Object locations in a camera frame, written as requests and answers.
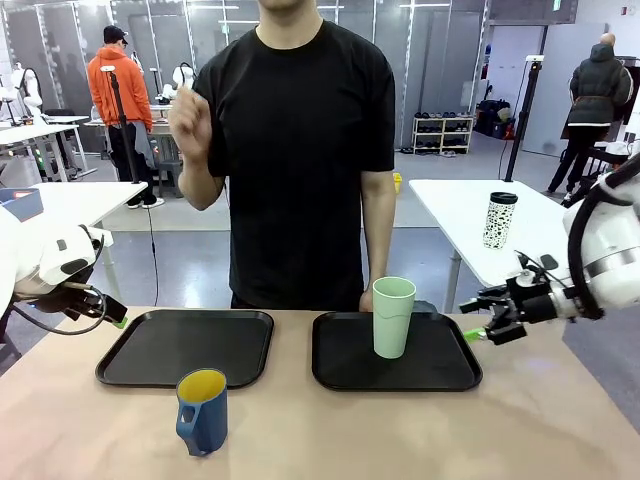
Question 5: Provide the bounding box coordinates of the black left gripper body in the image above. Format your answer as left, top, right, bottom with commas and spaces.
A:
59, 282, 109, 321

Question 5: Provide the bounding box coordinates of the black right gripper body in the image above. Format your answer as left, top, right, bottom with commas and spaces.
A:
505, 284, 557, 326

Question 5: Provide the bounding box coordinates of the pale green tall cup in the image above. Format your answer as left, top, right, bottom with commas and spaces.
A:
372, 276, 418, 360

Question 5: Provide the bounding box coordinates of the person's left forearm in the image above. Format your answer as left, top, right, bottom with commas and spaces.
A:
361, 209, 396, 296

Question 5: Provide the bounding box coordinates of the person's right forearm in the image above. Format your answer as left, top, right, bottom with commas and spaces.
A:
177, 149, 227, 212

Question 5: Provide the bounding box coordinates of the person's right hand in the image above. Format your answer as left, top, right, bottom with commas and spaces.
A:
167, 87, 214, 166

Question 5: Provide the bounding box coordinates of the white table leg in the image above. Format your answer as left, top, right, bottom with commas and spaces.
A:
446, 243, 464, 314

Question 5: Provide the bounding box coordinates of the black plastic serving tray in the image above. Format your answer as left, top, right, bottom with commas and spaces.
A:
311, 310, 484, 393
94, 308, 275, 391

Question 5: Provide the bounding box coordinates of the black white patterned tumbler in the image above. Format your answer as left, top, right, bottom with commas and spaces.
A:
482, 191, 519, 250

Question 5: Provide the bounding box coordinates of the white table with tumbler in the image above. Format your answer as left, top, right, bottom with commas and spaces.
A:
408, 178, 571, 314

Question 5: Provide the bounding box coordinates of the white table with blue box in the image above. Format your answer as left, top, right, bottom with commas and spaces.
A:
27, 180, 150, 301

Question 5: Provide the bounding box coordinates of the blue box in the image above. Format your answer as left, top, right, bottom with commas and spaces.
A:
0, 187, 44, 224

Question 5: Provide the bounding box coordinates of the grey step stool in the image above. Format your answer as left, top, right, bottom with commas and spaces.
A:
152, 134, 182, 199

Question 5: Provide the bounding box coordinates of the blue mug yellow inside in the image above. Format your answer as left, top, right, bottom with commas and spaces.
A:
174, 368, 229, 458

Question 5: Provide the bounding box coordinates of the white shoe rack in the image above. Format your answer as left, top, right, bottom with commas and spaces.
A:
412, 115, 475, 155

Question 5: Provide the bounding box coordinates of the white background desk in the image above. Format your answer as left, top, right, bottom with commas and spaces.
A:
0, 114, 99, 184

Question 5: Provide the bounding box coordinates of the pile of dark bags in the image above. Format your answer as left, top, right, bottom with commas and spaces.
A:
474, 98, 516, 140

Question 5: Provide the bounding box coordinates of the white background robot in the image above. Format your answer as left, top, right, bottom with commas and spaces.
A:
172, 62, 196, 101
9, 62, 49, 126

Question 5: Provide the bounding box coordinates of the person in orange hoodie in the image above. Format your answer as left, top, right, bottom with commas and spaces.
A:
87, 24, 165, 210

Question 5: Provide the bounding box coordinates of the person in dark jacket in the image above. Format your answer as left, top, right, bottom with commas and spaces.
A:
547, 33, 635, 195

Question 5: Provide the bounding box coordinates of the black tripod white sensor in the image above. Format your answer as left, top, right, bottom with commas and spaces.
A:
99, 64, 144, 185
497, 54, 545, 184

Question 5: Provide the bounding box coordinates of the person in black t-shirt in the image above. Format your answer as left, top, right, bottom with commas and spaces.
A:
192, 0, 397, 311

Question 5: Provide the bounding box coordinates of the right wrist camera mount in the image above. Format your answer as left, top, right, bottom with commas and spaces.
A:
514, 251, 564, 289

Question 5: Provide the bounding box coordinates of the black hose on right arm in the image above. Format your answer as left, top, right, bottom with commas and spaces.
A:
567, 187, 606, 321

